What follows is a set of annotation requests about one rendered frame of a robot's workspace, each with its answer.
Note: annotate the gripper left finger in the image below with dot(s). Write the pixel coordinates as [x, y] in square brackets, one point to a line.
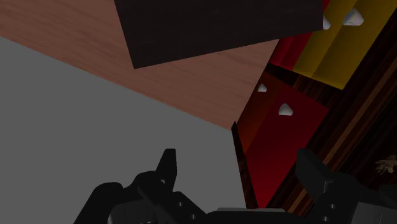
[158, 192]

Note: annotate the dark wood chest, coloured drawers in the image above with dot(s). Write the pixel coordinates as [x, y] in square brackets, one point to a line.
[356, 124]

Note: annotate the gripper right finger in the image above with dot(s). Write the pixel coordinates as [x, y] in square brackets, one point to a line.
[338, 198]

